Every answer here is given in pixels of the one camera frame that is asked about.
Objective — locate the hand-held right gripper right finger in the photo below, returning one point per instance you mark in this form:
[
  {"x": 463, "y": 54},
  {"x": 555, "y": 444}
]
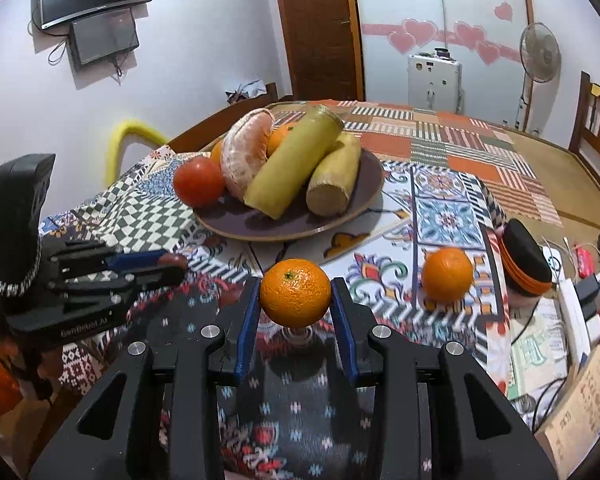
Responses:
[{"x": 342, "y": 330}]

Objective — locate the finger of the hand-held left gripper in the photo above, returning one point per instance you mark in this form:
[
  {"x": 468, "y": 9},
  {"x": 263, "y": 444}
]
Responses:
[
  {"x": 130, "y": 259},
  {"x": 150, "y": 276}
]

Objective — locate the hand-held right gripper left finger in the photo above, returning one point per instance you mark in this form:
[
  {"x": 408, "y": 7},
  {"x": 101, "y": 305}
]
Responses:
[{"x": 242, "y": 330}]

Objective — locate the red date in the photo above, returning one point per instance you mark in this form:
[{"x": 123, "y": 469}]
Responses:
[{"x": 174, "y": 260}]

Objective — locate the small tangerine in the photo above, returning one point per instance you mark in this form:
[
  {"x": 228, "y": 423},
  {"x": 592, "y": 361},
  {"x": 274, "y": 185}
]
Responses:
[
  {"x": 295, "y": 292},
  {"x": 280, "y": 140}
]

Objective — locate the red tomato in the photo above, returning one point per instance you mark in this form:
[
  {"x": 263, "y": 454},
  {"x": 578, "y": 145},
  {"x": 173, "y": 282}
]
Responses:
[{"x": 197, "y": 182}]

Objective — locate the purple round plate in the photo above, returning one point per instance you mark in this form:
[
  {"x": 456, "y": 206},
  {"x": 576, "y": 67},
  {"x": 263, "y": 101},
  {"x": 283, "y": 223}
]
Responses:
[{"x": 260, "y": 222}]

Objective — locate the large orange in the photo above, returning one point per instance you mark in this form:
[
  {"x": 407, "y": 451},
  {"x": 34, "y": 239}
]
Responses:
[
  {"x": 216, "y": 154},
  {"x": 447, "y": 275}
]

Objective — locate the yellow-green sugarcane piece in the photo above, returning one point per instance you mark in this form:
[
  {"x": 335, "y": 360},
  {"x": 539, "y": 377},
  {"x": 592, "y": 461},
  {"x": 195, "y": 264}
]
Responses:
[
  {"x": 330, "y": 185},
  {"x": 290, "y": 165}
]

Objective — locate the peeled pomelo segment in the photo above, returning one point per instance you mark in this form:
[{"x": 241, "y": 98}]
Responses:
[{"x": 242, "y": 155}]

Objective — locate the yellow foam tube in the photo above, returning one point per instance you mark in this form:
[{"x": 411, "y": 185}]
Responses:
[{"x": 130, "y": 127}]

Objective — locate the tile print patchwork quilt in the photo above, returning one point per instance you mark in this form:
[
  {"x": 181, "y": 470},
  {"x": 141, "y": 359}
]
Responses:
[{"x": 445, "y": 220}]

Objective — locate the black and orange hat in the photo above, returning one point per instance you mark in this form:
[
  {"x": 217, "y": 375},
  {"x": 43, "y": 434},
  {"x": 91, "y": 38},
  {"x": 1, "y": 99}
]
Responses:
[{"x": 522, "y": 265}]

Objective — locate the green print paper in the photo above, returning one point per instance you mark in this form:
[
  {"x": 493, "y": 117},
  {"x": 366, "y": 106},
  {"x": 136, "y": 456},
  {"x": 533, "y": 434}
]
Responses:
[{"x": 535, "y": 355}]

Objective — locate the pile of clothes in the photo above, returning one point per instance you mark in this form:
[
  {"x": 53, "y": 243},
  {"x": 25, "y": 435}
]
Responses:
[{"x": 247, "y": 91}]

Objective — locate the striped patchwork blanket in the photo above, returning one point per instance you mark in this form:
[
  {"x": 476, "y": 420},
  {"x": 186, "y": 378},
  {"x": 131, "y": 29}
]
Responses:
[{"x": 430, "y": 135}]

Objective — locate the white power strip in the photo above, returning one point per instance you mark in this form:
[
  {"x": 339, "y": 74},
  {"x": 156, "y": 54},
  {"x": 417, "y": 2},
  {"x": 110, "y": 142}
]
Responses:
[{"x": 575, "y": 310}]

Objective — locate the red packet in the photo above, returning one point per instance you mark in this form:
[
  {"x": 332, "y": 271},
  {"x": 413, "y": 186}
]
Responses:
[{"x": 585, "y": 260}]

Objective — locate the tan cardboard box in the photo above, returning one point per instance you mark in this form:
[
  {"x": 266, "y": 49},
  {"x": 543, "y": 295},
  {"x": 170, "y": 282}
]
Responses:
[{"x": 587, "y": 400}]

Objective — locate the white box appliance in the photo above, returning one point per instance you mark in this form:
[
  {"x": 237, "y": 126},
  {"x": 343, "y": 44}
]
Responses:
[{"x": 432, "y": 80}]

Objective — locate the brown wooden door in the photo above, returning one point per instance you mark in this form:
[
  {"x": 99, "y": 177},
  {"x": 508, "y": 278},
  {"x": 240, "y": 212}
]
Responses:
[{"x": 320, "y": 35}]

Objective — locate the pink heart stickers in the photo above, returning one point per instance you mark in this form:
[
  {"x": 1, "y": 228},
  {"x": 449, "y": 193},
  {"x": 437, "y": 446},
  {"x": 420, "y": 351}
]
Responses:
[{"x": 420, "y": 30}]

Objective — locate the standing electric fan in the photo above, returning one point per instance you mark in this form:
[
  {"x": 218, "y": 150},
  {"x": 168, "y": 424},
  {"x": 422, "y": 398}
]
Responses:
[{"x": 540, "y": 52}]

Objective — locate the small black wall monitor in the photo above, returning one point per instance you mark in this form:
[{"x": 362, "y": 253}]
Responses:
[{"x": 105, "y": 37}]

